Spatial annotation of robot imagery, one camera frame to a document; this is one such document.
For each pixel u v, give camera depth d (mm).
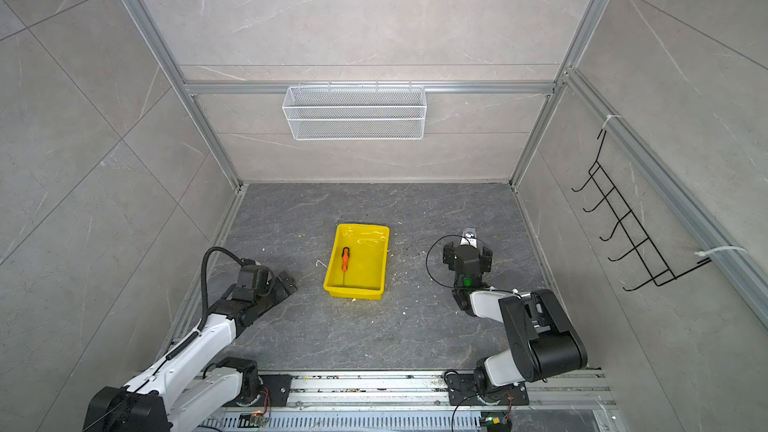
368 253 996
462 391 727
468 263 695
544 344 439
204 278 615
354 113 1006
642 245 630
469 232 798
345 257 960
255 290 663
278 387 730
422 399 729
